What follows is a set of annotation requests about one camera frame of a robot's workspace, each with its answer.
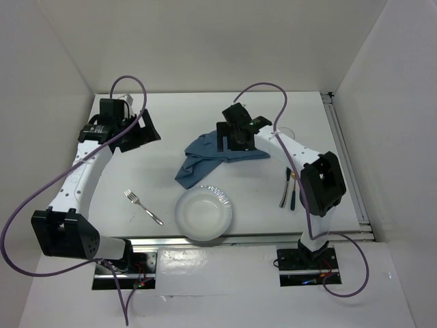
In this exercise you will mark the blue cloth placemat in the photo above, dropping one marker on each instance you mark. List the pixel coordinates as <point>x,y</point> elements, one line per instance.
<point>202,157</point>

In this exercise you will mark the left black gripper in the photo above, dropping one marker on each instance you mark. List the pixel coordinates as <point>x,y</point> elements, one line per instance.
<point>144,134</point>

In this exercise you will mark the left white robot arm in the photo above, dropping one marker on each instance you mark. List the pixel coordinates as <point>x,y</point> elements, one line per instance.
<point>63,229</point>

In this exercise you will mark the gold spoon teal handle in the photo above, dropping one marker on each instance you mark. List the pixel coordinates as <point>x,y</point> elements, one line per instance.
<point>293,197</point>

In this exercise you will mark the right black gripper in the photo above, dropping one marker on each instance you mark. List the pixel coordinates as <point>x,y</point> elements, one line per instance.
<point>223,130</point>

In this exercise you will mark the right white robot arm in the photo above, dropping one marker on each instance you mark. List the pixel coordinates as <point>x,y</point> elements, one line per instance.
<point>319,176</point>

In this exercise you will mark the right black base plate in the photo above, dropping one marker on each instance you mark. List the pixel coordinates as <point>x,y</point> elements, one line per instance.
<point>293,271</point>

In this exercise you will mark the clear plastic cup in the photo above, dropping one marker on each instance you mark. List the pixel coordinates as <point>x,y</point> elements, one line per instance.
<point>287,131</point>

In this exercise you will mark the silver fork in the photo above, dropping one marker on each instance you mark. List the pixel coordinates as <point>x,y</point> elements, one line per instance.
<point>133,198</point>

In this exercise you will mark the white ceramic plate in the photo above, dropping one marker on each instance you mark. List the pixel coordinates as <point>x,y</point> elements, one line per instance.
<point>203,213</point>

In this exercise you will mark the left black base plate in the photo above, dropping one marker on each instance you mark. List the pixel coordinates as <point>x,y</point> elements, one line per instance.
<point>139,273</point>

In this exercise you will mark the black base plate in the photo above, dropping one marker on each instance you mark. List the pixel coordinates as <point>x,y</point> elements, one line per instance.
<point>139,273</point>
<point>293,271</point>

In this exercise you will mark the aluminium frame rail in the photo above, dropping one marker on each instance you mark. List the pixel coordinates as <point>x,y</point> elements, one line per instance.
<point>352,183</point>

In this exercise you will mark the silver knife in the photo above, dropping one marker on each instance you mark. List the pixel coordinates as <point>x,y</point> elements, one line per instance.
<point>283,201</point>

